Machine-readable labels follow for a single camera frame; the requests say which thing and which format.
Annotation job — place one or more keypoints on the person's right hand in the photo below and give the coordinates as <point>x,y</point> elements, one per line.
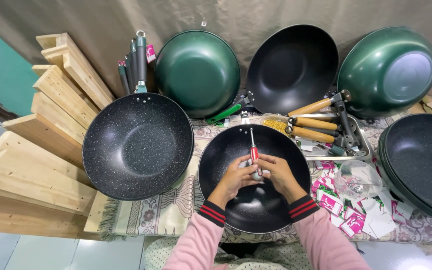
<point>281,176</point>

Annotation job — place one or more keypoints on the person's left hand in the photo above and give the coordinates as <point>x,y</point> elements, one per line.
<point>231,180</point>

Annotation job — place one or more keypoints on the small silver metal knob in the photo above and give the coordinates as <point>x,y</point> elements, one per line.
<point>257,174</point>

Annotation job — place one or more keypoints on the bag of yellow screws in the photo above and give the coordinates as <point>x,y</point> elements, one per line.
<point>274,123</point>

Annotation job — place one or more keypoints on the patterned fringed cloth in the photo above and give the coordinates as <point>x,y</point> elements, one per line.
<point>163,213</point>

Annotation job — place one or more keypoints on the clear plastic bowl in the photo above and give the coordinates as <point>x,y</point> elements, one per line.
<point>358,180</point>

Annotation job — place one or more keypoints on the pile of pink white tags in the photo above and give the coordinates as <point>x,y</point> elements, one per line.
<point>354,215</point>

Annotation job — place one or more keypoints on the person's dotted garment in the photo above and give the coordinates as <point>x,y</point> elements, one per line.
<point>261,258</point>

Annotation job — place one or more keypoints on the steel tray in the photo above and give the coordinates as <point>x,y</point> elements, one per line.
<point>362,148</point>

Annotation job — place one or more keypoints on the plain black wok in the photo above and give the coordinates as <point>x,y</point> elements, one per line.
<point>293,69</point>

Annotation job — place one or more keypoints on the stack of speckled black woks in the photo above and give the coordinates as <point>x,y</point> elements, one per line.
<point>422,165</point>

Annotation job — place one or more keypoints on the green wok silver base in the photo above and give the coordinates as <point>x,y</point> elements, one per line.
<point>386,71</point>

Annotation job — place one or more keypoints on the brown cardboard piece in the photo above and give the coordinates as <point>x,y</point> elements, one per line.
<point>431,105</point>

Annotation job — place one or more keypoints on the stack of wooden planks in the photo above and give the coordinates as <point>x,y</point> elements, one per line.
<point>43,150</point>

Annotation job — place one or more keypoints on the beige backdrop curtain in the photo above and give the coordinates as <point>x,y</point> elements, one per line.
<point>96,33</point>

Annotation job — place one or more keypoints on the metal wall hook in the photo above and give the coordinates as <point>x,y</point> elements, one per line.
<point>203,23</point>

